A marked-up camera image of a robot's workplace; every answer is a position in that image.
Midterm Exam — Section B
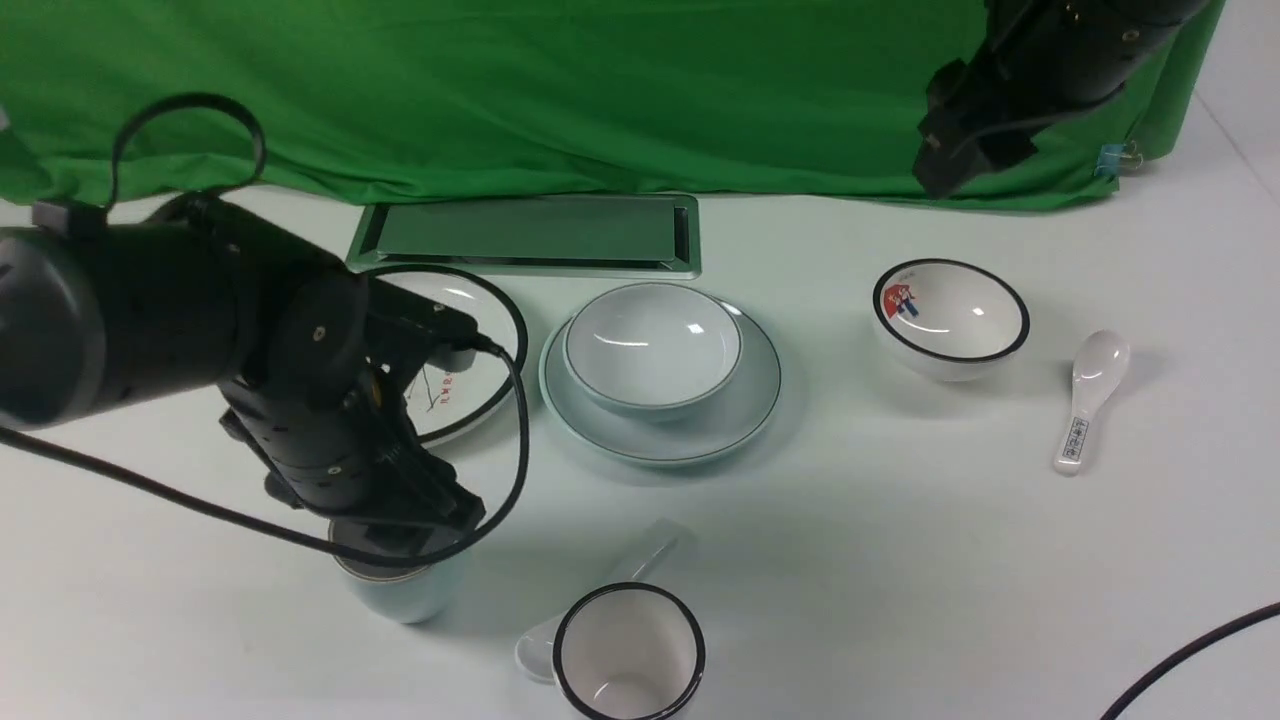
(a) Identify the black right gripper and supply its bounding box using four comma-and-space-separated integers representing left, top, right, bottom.
911, 55, 1037, 199

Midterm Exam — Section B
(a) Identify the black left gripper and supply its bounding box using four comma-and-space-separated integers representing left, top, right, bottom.
218, 284, 486, 557

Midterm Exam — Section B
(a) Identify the pale blue cup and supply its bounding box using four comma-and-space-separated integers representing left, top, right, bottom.
328, 520, 468, 625

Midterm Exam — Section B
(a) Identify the plain white spoon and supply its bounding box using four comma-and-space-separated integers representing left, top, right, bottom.
513, 519, 695, 685

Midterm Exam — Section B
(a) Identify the pale blue shallow bowl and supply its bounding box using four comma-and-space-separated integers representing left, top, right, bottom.
559, 282, 746, 419

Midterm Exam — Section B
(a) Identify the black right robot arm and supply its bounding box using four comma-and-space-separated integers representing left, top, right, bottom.
911, 1, 1208, 200

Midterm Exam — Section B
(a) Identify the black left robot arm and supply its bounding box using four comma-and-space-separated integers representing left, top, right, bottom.
1, 193, 485, 557

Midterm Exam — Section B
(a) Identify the black-rimmed illustrated plate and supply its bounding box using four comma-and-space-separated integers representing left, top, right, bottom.
372, 265, 530, 448

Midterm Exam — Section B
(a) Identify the blue binder clip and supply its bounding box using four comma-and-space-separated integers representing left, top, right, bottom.
1093, 141, 1146, 178

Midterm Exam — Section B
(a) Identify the green backdrop cloth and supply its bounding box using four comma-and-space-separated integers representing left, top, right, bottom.
0, 0, 1230, 215

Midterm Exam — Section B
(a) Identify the black-rimmed small bowl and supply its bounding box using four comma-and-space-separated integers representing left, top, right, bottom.
870, 258, 1030, 383

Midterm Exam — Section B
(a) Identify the metal rectangular tray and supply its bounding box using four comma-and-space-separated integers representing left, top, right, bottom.
346, 193, 701, 281

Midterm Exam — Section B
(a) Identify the black-rimmed white cup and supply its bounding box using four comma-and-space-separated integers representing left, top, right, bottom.
552, 582, 708, 719

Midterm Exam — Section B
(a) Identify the pale blue plain plate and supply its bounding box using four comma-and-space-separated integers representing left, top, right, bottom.
538, 300, 785, 468

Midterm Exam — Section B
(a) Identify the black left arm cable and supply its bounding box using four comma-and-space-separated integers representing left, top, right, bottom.
0, 94, 531, 571

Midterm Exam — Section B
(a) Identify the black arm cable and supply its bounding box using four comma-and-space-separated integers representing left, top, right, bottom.
0, 94, 531, 571
1098, 602, 1280, 720

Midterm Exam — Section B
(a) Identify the white printed-handle spoon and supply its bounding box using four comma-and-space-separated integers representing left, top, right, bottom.
1052, 331, 1132, 477

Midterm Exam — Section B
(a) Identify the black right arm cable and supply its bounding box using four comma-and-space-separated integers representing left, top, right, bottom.
1098, 602, 1280, 720

